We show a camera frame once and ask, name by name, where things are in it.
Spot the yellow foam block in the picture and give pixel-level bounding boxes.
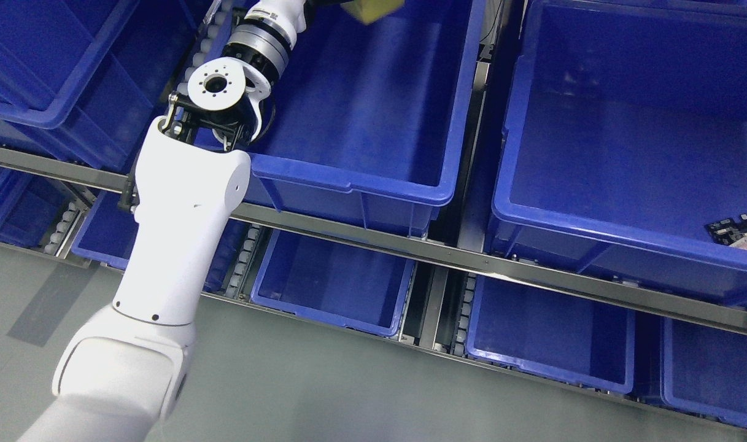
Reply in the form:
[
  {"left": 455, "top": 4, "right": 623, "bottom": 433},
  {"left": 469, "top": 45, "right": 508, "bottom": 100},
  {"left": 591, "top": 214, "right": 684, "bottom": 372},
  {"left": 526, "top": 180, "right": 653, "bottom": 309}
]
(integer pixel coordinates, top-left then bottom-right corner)
[{"left": 341, "top": 0, "right": 405, "bottom": 25}]

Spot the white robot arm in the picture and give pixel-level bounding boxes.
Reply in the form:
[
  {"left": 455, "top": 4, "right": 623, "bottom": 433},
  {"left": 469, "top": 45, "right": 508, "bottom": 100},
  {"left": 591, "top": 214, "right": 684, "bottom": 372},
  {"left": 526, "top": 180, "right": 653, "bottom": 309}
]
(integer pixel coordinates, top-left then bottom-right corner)
[{"left": 20, "top": 1, "right": 317, "bottom": 441}]

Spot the steel shelf rack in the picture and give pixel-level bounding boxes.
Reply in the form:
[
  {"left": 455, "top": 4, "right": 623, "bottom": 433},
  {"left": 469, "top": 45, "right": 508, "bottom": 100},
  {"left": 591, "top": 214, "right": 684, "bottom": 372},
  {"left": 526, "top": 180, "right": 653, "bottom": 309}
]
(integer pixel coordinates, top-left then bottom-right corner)
[{"left": 0, "top": 0, "right": 747, "bottom": 430}]

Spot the blue plastic bin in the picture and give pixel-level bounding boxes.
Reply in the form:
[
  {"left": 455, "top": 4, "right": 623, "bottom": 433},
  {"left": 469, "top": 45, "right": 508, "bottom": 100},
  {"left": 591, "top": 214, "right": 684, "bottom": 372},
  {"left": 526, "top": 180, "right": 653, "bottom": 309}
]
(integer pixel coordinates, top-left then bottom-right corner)
[
  {"left": 250, "top": 230, "right": 415, "bottom": 338},
  {"left": 0, "top": 167, "right": 68, "bottom": 248},
  {"left": 0, "top": 1, "right": 212, "bottom": 171},
  {"left": 244, "top": 1, "right": 486, "bottom": 237},
  {"left": 659, "top": 319, "right": 747, "bottom": 428},
  {"left": 464, "top": 276, "right": 636, "bottom": 395},
  {"left": 486, "top": 1, "right": 747, "bottom": 309},
  {"left": 71, "top": 191, "right": 248, "bottom": 293}
]

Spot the black circuit board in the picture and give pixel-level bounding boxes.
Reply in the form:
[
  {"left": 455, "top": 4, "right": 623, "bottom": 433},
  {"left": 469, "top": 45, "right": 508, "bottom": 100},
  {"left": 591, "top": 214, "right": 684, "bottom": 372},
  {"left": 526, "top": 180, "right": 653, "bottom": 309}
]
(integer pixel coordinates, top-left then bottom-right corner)
[{"left": 704, "top": 214, "right": 747, "bottom": 251}]

